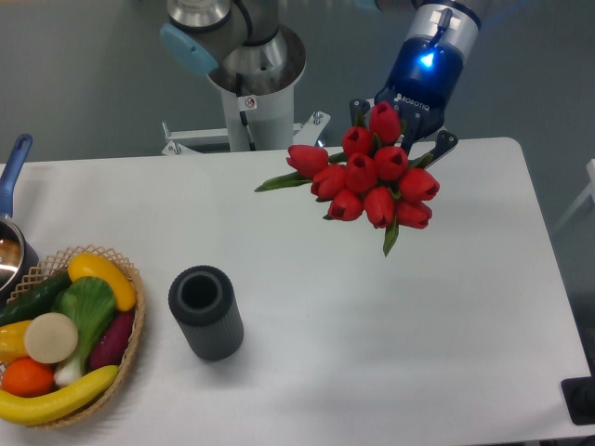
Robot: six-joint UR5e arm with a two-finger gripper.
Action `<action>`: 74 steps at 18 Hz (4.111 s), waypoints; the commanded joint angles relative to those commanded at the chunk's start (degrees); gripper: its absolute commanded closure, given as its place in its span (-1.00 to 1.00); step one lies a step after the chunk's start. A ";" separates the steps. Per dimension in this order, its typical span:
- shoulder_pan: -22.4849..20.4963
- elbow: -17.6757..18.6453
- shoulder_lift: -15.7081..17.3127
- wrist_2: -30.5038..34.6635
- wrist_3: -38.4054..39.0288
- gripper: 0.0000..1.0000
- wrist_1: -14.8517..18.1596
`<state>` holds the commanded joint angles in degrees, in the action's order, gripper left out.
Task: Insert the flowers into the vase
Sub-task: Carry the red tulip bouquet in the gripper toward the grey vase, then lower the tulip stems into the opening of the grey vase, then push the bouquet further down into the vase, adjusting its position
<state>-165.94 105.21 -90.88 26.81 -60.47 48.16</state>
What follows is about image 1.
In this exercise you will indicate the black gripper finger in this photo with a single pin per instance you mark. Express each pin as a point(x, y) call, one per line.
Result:
point(445, 142)
point(359, 107)

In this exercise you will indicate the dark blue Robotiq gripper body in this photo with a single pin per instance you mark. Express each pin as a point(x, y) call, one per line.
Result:
point(421, 82)

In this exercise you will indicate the red tulip bouquet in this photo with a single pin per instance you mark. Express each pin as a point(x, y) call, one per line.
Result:
point(372, 176)

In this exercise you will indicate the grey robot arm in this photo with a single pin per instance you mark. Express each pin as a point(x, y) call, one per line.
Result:
point(255, 61)

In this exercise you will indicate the dark grey ribbed vase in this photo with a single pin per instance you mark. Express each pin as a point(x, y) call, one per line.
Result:
point(203, 303)

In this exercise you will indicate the black device at table edge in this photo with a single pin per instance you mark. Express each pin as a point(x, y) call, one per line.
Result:
point(579, 398)

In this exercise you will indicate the yellow squash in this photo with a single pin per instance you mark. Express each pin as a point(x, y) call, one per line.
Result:
point(91, 265)

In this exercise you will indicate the green bok choy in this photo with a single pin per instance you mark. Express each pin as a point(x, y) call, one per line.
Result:
point(90, 304)

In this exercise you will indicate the purple sweet potato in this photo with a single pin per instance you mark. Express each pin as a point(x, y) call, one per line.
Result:
point(112, 345)

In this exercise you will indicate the woven wicker basket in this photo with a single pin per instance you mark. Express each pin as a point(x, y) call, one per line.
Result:
point(58, 263)

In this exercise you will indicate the green cucumber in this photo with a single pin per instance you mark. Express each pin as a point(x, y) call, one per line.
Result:
point(36, 301)

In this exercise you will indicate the beige round disc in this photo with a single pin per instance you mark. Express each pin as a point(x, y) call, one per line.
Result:
point(51, 338)

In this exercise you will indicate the small yellow pepper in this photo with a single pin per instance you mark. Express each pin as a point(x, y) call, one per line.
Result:
point(12, 341)

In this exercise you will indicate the orange fruit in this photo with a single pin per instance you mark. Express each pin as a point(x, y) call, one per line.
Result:
point(28, 378)

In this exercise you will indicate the yellow banana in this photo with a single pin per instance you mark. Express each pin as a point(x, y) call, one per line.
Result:
point(55, 405)

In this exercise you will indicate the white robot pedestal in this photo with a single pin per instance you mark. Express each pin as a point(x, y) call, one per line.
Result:
point(252, 123)

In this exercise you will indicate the white frame at right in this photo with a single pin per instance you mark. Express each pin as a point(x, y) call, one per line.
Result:
point(580, 201)

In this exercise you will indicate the blue handled saucepan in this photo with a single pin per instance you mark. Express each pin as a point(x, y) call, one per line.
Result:
point(17, 256)

